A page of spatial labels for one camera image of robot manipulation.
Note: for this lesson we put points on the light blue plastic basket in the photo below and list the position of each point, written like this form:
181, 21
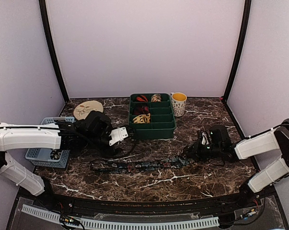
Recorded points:
41, 157

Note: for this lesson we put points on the white mug yellow inside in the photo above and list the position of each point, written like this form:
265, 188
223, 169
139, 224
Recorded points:
178, 101

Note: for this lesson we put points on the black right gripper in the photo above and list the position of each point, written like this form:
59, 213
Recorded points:
196, 151

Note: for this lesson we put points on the green compartment organizer tray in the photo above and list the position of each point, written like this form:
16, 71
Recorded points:
162, 124

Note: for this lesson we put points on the yellow patterned rolled tie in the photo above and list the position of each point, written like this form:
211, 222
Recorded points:
142, 119

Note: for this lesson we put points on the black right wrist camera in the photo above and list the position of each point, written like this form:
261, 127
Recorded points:
220, 137

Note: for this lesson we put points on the black frame post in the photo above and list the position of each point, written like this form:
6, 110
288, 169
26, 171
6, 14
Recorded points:
239, 50
51, 49

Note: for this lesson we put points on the dark floral necktie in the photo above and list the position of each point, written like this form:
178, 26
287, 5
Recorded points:
117, 167

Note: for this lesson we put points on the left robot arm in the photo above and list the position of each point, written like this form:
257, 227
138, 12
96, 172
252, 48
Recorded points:
56, 136

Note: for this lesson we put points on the right black frame post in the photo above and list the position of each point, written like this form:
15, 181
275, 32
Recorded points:
239, 50

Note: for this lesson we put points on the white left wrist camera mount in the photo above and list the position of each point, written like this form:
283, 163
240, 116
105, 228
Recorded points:
118, 135

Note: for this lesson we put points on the black white patterned tie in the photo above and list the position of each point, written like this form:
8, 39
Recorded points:
55, 154

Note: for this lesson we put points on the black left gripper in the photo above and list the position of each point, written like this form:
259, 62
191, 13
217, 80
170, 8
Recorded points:
111, 152

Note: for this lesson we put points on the maroon navy striped rolled tie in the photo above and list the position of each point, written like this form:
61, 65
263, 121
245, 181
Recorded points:
141, 110

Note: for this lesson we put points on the black front rail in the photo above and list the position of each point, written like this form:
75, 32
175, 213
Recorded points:
222, 205

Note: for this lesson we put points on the floral cream rolled tie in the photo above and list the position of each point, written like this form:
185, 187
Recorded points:
156, 98

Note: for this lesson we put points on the red navy striped rolled tie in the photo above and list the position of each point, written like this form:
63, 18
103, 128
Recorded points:
141, 98

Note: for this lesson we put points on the round bird-pattern plate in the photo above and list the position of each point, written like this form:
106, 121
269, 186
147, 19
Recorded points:
82, 110

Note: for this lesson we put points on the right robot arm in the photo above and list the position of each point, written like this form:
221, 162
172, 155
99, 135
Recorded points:
273, 139

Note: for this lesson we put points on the left black frame post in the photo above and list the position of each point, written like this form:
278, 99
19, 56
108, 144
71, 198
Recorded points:
51, 49

